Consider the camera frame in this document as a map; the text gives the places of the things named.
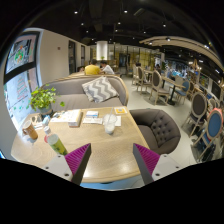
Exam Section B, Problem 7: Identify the clear green-label drink bottle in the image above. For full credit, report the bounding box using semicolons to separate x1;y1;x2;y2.
43;125;69;157

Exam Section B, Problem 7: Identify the green potted plant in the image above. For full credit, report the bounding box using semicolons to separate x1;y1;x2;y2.
28;84;66;118

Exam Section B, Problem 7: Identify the dark tufted armchair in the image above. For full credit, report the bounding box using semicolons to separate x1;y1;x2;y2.
129;108;182;156

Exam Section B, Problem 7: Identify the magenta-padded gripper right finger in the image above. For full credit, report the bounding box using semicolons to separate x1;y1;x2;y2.
132;143;184;185

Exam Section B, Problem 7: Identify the person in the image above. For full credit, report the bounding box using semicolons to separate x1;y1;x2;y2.
83;59;102;76
99;59;116;75

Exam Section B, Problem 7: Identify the group of dining chairs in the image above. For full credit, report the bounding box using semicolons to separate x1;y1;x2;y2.
131;63;224;164

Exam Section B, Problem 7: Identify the grey curved sofa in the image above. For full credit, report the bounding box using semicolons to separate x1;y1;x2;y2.
41;74;130;113

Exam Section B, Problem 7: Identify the grey white chevron pillow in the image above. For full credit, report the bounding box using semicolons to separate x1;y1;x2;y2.
81;76;120;104

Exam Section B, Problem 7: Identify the white carton box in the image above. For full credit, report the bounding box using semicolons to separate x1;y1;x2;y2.
68;109;83;128

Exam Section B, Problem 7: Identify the open printed booklet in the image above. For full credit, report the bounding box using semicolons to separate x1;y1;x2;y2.
49;109;76;124

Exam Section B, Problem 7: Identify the brown ceramic mug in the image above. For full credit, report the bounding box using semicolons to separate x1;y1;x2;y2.
21;119;39;141

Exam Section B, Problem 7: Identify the yellow square card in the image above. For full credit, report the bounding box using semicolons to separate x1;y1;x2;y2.
113;106;128;116

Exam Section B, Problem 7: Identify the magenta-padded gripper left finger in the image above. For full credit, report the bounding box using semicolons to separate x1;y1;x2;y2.
42;143;92;186

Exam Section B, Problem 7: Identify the group of ceiling lights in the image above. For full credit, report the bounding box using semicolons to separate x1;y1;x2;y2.
71;8;214;46

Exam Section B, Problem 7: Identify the teal tissue pack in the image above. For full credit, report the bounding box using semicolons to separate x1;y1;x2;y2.
41;114;52;127

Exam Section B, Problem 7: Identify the clear plastic cup with straw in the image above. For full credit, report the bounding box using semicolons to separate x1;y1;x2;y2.
102;107;118;135

